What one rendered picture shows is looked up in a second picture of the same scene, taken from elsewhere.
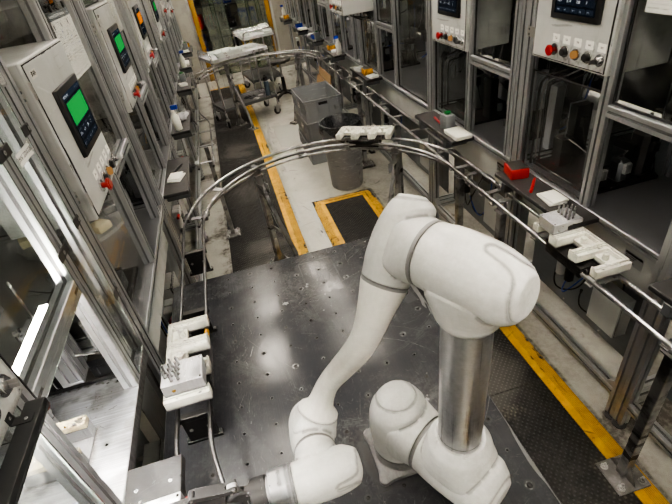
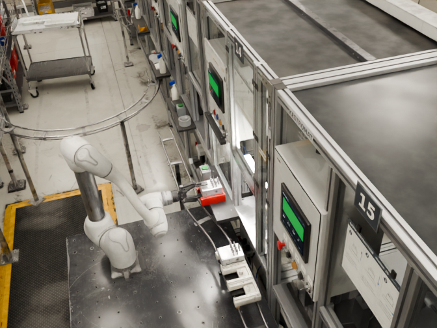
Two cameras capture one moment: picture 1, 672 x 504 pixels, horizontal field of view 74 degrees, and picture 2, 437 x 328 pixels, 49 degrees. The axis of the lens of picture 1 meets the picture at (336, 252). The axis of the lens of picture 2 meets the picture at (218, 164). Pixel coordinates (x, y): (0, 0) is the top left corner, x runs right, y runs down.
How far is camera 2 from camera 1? 2.96 m
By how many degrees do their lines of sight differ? 108
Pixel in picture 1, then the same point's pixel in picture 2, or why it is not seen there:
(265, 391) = (198, 295)
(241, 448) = (207, 266)
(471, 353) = not seen: hidden behind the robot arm
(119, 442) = (249, 224)
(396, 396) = (116, 232)
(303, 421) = (157, 210)
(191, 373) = (224, 250)
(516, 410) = not seen: outside the picture
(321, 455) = (149, 197)
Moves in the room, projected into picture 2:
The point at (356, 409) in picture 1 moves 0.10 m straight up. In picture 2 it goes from (143, 284) to (140, 272)
